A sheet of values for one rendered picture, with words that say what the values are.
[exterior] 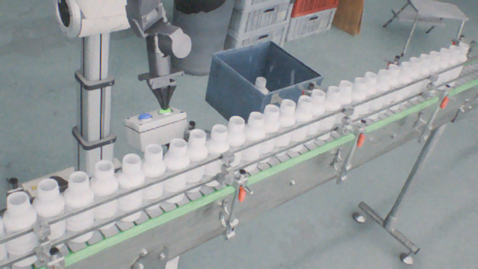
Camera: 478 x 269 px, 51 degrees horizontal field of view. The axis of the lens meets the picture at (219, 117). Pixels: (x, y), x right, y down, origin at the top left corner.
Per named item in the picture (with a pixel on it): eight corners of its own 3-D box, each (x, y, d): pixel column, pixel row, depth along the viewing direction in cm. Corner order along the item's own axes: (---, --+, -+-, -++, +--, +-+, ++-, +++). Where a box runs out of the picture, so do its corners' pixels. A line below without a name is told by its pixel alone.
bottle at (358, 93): (346, 132, 155) (364, 87, 145) (331, 122, 158) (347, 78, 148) (357, 125, 159) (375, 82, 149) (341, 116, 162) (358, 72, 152)
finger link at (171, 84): (179, 110, 129) (176, 75, 125) (155, 117, 125) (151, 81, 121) (165, 104, 134) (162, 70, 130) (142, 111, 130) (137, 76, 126)
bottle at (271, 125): (258, 147, 142) (270, 99, 133) (274, 158, 139) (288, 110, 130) (244, 155, 138) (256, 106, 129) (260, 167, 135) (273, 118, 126)
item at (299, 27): (286, 42, 427) (292, 19, 414) (254, 22, 450) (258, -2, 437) (331, 29, 463) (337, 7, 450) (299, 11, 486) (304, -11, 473)
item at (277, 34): (233, 65, 381) (237, 39, 368) (198, 42, 403) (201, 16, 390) (284, 47, 419) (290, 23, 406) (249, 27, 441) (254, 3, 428)
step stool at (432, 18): (427, 32, 493) (445, -8, 469) (451, 63, 444) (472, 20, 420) (382, 25, 489) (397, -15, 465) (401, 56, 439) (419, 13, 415)
